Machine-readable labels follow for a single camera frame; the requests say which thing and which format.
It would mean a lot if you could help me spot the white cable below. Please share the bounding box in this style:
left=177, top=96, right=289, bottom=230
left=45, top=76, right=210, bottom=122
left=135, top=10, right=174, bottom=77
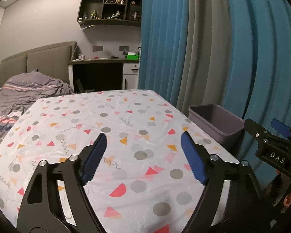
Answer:
left=78, top=17, right=95, bottom=31

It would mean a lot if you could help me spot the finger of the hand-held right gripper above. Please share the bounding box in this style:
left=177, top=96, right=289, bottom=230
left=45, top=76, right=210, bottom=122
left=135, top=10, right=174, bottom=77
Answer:
left=244, top=118, right=291, bottom=149
left=272, top=118, right=291, bottom=138

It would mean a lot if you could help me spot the white drawer cabinet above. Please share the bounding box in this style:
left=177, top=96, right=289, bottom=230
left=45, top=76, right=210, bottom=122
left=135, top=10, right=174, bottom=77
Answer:
left=123, top=63, right=140, bottom=90

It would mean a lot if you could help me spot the grey padded headboard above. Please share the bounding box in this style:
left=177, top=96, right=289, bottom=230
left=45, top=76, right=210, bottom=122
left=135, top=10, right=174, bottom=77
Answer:
left=0, top=41, right=77, bottom=88

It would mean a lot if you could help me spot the group of small figurines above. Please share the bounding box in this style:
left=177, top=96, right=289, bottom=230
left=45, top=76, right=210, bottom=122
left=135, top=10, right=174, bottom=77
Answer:
left=84, top=0, right=140, bottom=20

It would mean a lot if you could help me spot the grey plastic bin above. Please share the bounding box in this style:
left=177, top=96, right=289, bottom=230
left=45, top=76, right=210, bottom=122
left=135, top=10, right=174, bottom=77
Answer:
left=188, top=104, right=245, bottom=151

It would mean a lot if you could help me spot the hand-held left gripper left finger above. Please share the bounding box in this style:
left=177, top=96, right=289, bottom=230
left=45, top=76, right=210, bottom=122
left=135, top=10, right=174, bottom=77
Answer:
left=16, top=133, right=107, bottom=233

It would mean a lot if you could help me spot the dark desk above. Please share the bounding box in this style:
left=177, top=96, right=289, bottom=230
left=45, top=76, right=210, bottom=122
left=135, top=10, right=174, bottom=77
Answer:
left=68, top=58, right=140, bottom=93

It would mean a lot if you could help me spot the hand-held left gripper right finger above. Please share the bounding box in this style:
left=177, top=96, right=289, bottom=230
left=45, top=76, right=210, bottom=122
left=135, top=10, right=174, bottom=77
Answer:
left=181, top=131, right=269, bottom=233

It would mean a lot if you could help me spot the dark wall shelf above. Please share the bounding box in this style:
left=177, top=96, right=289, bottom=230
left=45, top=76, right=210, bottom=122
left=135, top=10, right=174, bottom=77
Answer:
left=77, top=0, right=142, bottom=28

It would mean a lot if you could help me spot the blue curtain panel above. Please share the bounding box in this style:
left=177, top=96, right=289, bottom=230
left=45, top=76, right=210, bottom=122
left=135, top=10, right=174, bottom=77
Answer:
left=221, top=0, right=291, bottom=190
left=137, top=0, right=192, bottom=112

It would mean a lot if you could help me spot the grey curtain panel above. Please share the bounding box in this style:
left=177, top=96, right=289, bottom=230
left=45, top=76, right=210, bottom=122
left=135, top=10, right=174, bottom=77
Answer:
left=175, top=0, right=236, bottom=117

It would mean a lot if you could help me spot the grey striped duvet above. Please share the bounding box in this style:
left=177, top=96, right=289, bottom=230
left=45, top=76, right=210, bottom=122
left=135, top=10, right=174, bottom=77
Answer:
left=0, top=69, right=74, bottom=161

